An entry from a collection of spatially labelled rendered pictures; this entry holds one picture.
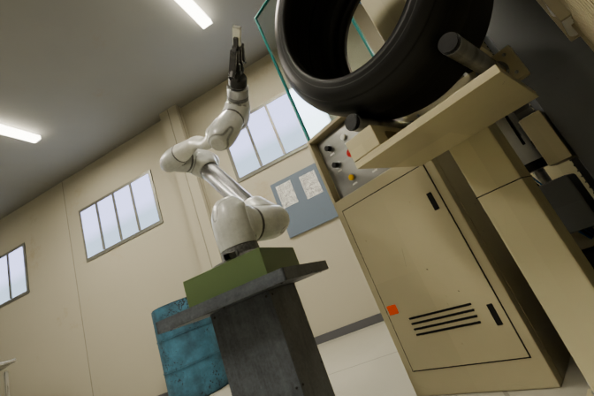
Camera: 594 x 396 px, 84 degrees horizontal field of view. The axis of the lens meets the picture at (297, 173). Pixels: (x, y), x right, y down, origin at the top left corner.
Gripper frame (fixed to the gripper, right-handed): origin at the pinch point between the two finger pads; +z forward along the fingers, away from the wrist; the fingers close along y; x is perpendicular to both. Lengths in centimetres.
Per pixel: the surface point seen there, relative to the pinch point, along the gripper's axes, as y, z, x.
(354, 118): -38, 5, 48
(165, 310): -7, -313, -82
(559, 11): -13, 32, 87
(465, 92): -45, 23, 67
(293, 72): -24.5, 5.5, 27.9
